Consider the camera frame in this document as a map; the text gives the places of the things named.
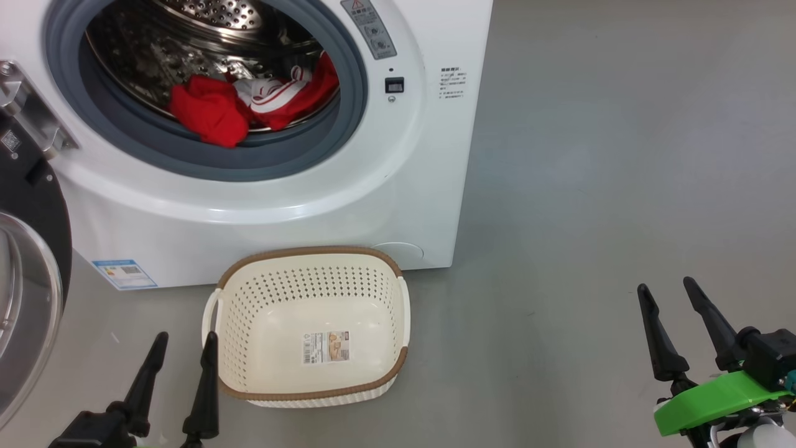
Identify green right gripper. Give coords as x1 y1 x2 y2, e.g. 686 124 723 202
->
637 276 792 436

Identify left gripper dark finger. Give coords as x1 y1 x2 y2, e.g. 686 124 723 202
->
182 331 220 446
123 332 169 438

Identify black round glass washer door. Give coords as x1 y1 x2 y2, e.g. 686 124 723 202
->
0 106 73 430

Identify red and white jersey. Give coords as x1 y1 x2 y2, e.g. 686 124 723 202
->
169 52 340 149

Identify cream perforated laundry basket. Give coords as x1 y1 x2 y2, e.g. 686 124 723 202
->
201 246 411 409

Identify printed product label sticker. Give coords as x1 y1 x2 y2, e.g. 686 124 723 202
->
302 331 350 365

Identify white front-load washing machine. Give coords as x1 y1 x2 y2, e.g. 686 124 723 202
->
0 0 494 291

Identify metal washer door hinge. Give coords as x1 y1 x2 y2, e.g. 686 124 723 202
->
0 60 80 159

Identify perforated steel washer drum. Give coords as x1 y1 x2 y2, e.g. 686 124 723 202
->
84 0 324 134

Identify blue energy label sticker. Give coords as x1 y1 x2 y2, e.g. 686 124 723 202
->
92 259 158 291

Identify round white filter cover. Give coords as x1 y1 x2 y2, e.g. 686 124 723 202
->
371 241 425 265

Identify black text notice sticker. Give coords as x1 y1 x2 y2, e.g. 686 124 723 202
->
440 67 467 100

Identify grey warning sticker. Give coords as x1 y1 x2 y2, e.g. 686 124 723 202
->
340 0 397 60

